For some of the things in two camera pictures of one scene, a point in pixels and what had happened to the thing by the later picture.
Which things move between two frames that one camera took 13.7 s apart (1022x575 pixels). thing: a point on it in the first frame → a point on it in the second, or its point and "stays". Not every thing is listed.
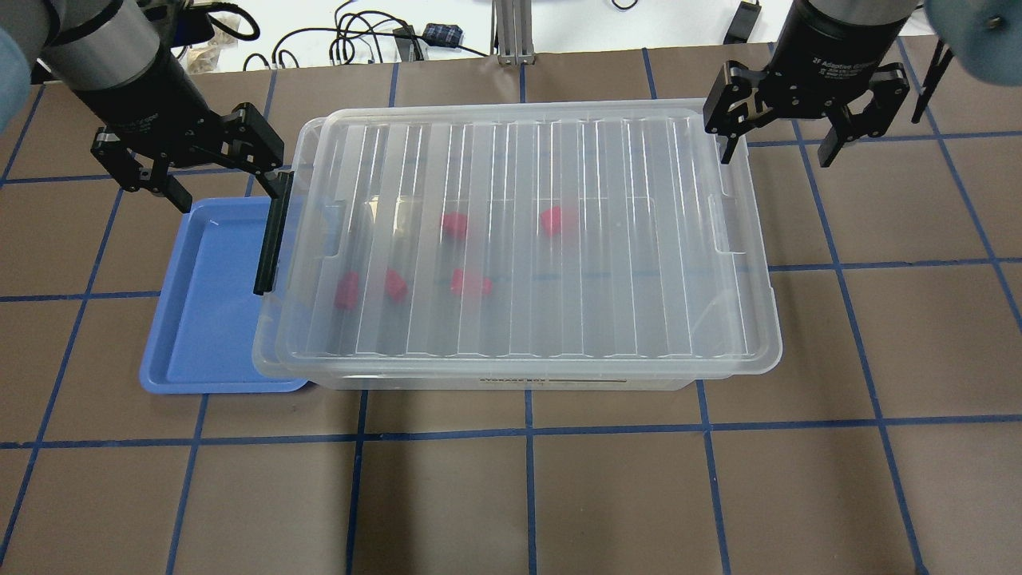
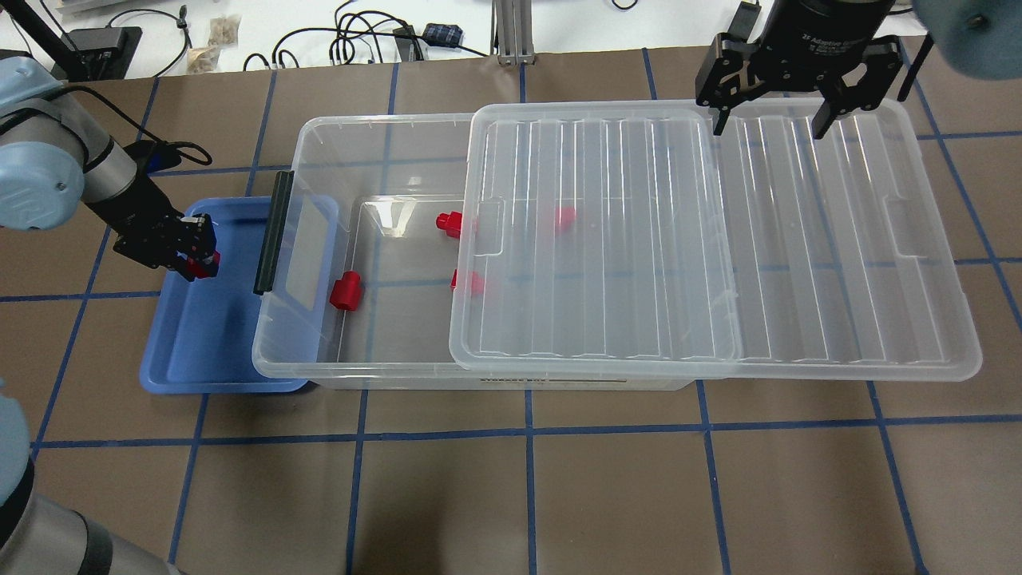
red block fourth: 455,223 stays
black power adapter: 742,23 stays
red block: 396,285 → 208,270
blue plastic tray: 200,339 stays
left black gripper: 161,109 → 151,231
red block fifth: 559,220 stays
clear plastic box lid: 561,239 → 625,236
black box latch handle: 273,235 stays
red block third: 464,280 stays
